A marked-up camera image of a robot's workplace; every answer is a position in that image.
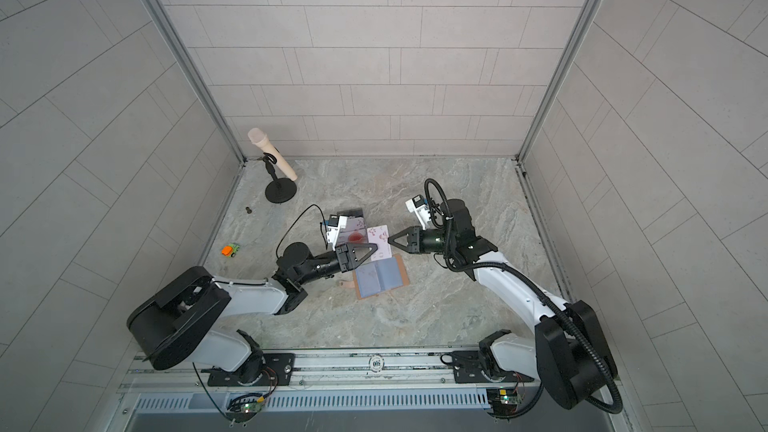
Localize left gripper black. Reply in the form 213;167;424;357
296;247;377;288

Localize clear acrylic card holder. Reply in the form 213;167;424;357
336;208;368;245

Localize pink leather card wallet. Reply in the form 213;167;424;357
337;254;410;300

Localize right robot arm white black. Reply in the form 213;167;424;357
388;195;623;414

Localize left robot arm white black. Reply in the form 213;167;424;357
126;242;378;385

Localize black microphone stand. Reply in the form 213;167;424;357
261;152;297;204

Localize orange green toy car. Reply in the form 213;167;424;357
221;243;239;257

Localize beige microphone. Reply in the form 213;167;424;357
248;128;298;182

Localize white ventilation grille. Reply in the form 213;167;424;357
134;388;490;414

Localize left circuit board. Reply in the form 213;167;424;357
227;393;266;421

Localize circuit board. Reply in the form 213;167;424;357
227;393;266;421
486;388;521;419

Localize right circuit board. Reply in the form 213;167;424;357
486;388;521;419

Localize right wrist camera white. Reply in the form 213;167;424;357
406;194;434;230

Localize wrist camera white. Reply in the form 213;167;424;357
406;194;434;230
325;215;354;250

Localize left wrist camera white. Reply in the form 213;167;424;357
325;215;354;250

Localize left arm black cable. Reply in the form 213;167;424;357
274;203;328;260

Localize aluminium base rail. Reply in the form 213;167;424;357
118;347;539;393

